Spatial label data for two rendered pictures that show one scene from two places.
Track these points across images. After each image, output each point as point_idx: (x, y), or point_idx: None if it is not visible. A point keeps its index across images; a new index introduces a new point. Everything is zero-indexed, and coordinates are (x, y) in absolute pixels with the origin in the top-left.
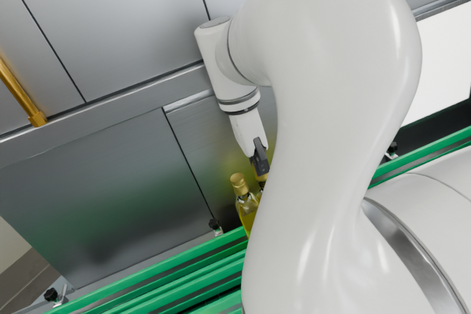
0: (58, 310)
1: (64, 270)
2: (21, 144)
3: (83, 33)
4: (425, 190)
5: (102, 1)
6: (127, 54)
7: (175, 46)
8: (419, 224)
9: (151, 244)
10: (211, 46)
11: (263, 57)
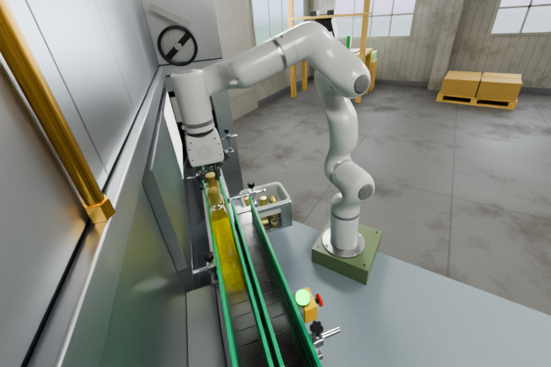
0: None
1: None
2: (108, 260)
3: (84, 83)
4: None
5: (85, 51)
6: (110, 112)
7: (123, 107)
8: None
9: (182, 357)
10: (202, 82)
11: (317, 42)
